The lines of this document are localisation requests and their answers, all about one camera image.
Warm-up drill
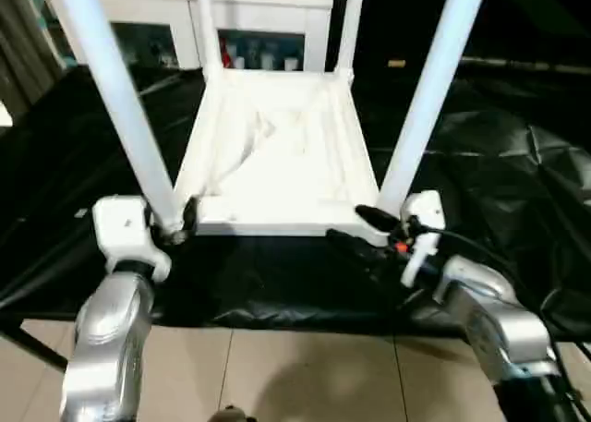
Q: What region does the white plastic table leg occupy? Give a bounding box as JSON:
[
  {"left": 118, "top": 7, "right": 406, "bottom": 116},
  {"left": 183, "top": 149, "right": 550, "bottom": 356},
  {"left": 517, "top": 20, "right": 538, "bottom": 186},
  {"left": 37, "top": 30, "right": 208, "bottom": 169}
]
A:
[
  {"left": 54, "top": 0, "right": 184, "bottom": 238},
  {"left": 378, "top": 0, "right": 490, "bottom": 215},
  {"left": 338, "top": 0, "right": 367, "bottom": 79},
  {"left": 196, "top": 0, "right": 223, "bottom": 84}
]

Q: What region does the black plastic mat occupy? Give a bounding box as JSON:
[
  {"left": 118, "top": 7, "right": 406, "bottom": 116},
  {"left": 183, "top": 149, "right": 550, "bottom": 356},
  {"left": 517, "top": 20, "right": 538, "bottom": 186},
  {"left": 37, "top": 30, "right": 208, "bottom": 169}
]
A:
[{"left": 0, "top": 61, "right": 591, "bottom": 344}]

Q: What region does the black stand leg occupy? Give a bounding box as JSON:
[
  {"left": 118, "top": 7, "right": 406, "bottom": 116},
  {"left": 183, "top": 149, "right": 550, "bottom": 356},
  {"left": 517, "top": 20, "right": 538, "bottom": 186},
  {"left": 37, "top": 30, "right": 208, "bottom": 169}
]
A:
[{"left": 0, "top": 318, "right": 70, "bottom": 372}]

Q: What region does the dark left robot foot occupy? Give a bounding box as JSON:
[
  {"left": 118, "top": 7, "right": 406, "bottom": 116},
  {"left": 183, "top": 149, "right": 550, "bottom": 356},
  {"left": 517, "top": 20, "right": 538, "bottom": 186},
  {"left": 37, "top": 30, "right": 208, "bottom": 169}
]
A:
[{"left": 210, "top": 405, "right": 258, "bottom": 422}]

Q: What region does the white sideboard cabinet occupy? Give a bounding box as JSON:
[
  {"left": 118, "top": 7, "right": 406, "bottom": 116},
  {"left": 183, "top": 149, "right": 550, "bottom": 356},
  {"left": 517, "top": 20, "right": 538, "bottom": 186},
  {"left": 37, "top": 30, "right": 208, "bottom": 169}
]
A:
[{"left": 43, "top": 0, "right": 333, "bottom": 72}]

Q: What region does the grey curtain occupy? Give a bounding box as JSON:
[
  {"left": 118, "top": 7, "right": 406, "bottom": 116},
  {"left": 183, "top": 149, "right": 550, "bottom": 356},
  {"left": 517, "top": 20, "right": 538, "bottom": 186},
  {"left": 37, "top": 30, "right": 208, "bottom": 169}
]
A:
[{"left": 0, "top": 0, "right": 66, "bottom": 118}]

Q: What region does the dark metal rail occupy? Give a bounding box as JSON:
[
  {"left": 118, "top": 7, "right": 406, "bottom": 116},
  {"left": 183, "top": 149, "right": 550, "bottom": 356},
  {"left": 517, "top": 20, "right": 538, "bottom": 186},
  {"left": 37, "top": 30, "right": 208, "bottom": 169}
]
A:
[{"left": 461, "top": 57, "right": 591, "bottom": 70}]

